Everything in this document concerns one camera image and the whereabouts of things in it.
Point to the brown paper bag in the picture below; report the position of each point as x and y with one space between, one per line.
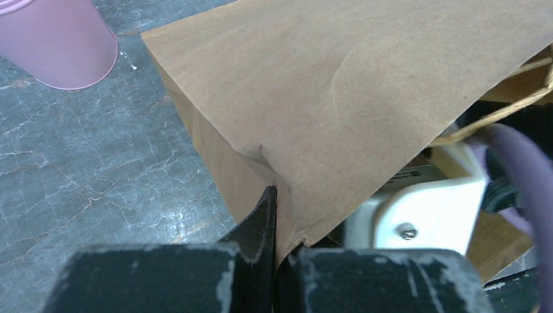
326 100

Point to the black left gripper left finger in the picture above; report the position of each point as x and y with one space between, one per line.
234 274

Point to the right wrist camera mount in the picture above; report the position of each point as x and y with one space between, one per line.
433 202

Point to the pink cylindrical holder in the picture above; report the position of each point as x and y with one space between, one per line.
63 44

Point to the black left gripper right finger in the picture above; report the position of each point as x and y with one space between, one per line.
388 280

